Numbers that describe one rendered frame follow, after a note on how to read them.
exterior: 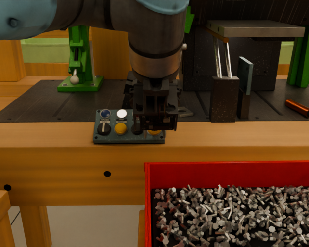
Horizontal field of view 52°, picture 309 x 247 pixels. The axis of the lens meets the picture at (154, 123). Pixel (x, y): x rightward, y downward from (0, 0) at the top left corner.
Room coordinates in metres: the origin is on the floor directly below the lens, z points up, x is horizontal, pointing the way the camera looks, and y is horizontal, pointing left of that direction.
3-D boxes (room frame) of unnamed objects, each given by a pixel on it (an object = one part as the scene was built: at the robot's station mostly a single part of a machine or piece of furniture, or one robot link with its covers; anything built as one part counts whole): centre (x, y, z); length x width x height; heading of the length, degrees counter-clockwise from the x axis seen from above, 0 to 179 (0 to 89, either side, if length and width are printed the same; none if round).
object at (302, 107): (0.79, -0.38, 0.91); 0.09 x 0.02 x 0.02; 12
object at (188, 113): (0.78, -0.07, 0.90); 0.06 x 0.04 x 0.01; 22
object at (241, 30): (0.84, -0.21, 1.11); 0.39 x 0.16 x 0.03; 1
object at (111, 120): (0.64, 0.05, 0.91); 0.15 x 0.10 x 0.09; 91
